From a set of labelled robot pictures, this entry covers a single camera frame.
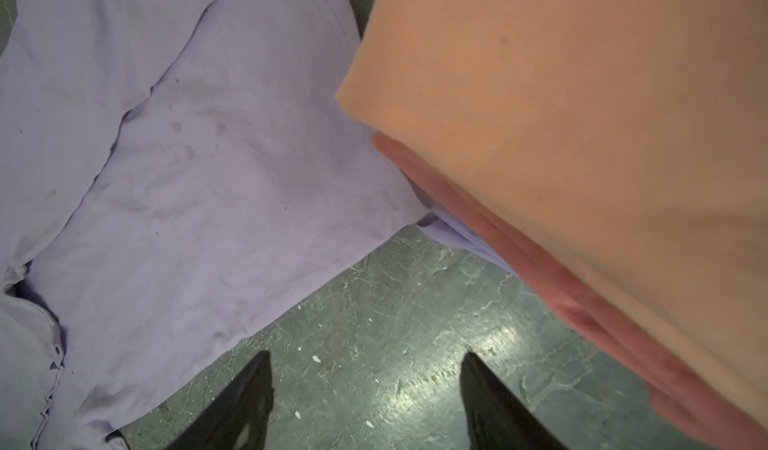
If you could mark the red folded shirt in stack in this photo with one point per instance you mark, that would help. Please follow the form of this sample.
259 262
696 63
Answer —
676 392

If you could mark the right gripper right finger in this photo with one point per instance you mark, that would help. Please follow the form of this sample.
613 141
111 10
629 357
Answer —
496 419

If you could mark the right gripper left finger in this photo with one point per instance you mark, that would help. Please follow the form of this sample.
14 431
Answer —
238 417

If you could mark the purple t shirt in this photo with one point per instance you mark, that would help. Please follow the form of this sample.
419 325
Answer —
175 175

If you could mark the pink folded t shirt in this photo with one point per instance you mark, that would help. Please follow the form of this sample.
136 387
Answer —
627 138

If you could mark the lavender folded shirt in stack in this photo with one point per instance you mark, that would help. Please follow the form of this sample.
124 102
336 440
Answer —
445 228

